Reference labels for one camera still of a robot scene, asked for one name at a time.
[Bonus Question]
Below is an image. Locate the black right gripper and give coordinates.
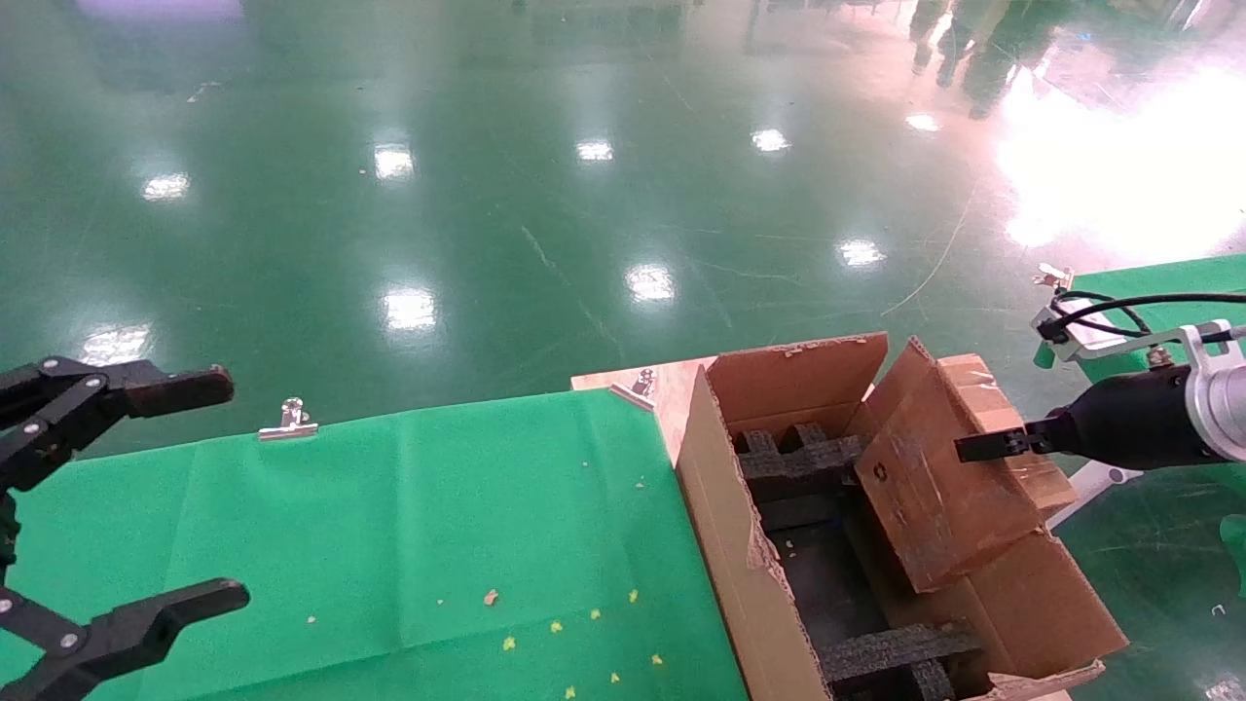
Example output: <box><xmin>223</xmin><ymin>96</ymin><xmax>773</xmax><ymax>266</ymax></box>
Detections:
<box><xmin>954</xmin><ymin>365</ymin><xmax>1205</xmax><ymax>471</ymax></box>

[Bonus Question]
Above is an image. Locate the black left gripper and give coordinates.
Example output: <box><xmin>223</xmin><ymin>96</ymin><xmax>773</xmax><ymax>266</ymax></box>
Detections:
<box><xmin>0</xmin><ymin>357</ymin><xmax>251</xmax><ymax>701</ymax></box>

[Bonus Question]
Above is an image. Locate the small brown cardboard box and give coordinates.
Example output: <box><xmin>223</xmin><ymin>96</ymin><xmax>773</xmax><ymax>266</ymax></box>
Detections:
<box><xmin>855</xmin><ymin>353</ymin><xmax>1080</xmax><ymax>593</ymax></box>

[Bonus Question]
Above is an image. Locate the large open cardboard carton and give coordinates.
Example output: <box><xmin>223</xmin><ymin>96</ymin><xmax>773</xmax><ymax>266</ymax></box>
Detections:
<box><xmin>675</xmin><ymin>331</ymin><xmax>1130</xmax><ymax>701</ymax></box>

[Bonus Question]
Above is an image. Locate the white table strut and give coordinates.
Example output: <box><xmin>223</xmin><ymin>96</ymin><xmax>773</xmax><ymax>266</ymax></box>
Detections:
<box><xmin>1046</xmin><ymin>460</ymin><xmax>1145</xmax><ymax>532</ymax></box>

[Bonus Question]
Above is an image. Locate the black foam insert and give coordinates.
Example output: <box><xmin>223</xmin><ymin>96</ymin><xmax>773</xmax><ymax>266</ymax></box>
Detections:
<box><xmin>735</xmin><ymin>422</ymin><xmax>869</xmax><ymax>503</ymax></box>
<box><xmin>818</xmin><ymin>620</ymin><xmax>984</xmax><ymax>701</ymax></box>

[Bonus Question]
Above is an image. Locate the large green tablecloth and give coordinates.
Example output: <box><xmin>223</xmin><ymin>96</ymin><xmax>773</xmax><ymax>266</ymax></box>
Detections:
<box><xmin>0</xmin><ymin>389</ymin><xmax>751</xmax><ymax>701</ymax></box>

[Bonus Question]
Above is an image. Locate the green cloth on side table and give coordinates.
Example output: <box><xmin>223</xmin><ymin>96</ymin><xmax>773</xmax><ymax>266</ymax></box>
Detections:
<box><xmin>1034</xmin><ymin>255</ymin><xmax>1246</xmax><ymax>387</ymax></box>

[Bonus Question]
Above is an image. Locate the small green cloth piece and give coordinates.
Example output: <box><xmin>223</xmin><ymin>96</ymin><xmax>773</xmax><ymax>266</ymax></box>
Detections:
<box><xmin>1220</xmin><ymin>516</ymin><xmax>1246</xmax><ymax>597</ymax></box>

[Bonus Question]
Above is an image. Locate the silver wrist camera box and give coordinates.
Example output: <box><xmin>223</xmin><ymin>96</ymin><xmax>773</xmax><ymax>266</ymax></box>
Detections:
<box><xmin>1032</xmin><ymin>297</ymin><xmax>1120</xmax><ymax>363</ymax></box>

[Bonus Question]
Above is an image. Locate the silver camera mount bracket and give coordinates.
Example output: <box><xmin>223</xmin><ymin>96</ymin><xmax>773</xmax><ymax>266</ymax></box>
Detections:
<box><xmin>1056</xmin><ymin>323</ymin><xmax>1239</xmax><ymax>373</ymax></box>

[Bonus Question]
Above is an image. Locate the black camera cable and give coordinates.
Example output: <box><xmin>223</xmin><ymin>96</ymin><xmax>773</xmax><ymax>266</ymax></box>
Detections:
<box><xmin>1037</xmin><ymin>291</ymin><xmax>1246</xmax><ymax>344</ymax></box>

